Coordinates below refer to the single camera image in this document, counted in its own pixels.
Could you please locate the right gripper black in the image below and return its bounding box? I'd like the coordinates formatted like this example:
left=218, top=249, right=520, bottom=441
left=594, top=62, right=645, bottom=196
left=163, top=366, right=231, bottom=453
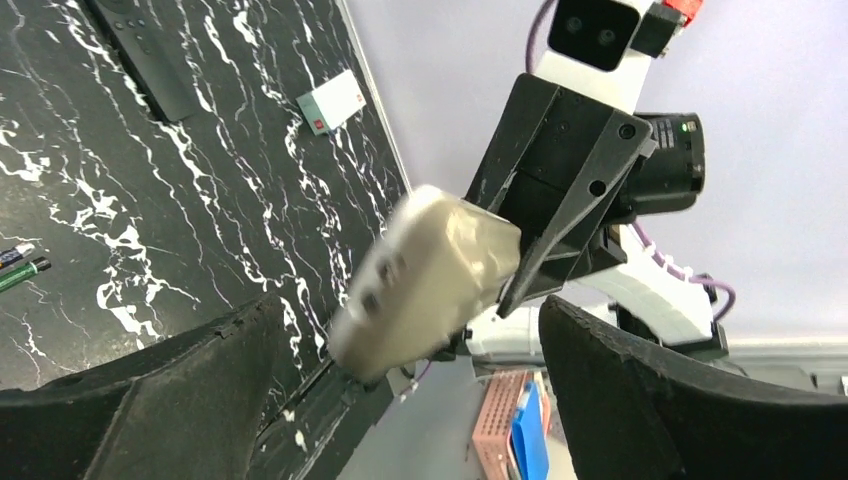
left=465, top=74, right=706, bottom=317

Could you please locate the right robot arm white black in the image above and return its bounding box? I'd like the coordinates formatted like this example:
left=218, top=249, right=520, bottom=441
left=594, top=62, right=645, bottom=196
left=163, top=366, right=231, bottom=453
left=466, top=74, right=728, bottom=361

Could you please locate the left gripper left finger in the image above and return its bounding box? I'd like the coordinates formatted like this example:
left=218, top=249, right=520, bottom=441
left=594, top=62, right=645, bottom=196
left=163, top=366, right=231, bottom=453
left=1, top=296, right=282, bottom=479

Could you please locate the black remote control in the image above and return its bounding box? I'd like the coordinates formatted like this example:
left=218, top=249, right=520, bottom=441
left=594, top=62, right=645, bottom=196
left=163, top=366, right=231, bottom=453
left=84, top=0, right=197, bottom=124

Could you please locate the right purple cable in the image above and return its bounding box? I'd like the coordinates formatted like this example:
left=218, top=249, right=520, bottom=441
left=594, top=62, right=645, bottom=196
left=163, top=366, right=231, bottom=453
left=525, top=0, right=738, bottom=323

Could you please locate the blue flat object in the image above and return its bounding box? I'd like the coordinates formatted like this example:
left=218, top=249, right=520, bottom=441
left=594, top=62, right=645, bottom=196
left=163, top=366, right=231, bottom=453
left=511, top=380, right=549, bottom=480

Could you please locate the white remote control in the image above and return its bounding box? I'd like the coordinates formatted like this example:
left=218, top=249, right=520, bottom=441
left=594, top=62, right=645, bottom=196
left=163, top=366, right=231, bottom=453
left=327, top=185, right=521, bottom=383

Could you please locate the black orange AAA battery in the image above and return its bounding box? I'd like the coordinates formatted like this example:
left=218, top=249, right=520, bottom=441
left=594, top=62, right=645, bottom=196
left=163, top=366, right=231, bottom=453
left=0, top=242, right=35, bottom=269

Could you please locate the brown perforated board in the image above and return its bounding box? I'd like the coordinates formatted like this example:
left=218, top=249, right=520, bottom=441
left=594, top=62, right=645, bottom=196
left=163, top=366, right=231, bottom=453
left=471, top=370, right=551, bottom=479

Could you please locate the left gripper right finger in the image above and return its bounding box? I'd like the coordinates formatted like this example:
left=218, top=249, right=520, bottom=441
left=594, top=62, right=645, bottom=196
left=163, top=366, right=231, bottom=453
left=538, top=296, right=847, bottom=480

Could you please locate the dark green AAA battery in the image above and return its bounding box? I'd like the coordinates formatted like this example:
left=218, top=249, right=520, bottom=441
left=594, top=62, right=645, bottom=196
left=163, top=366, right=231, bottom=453
left=0, top=257, right=52, bottom=293

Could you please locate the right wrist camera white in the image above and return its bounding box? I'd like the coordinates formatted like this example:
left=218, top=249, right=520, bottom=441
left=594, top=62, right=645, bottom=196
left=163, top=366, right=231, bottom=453
left=524, top=0, right=703, bottom=113

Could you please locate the white battery box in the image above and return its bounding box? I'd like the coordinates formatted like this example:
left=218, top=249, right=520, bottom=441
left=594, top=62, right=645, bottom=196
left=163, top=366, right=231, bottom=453
left=296, top=69, right=367, bottom=135

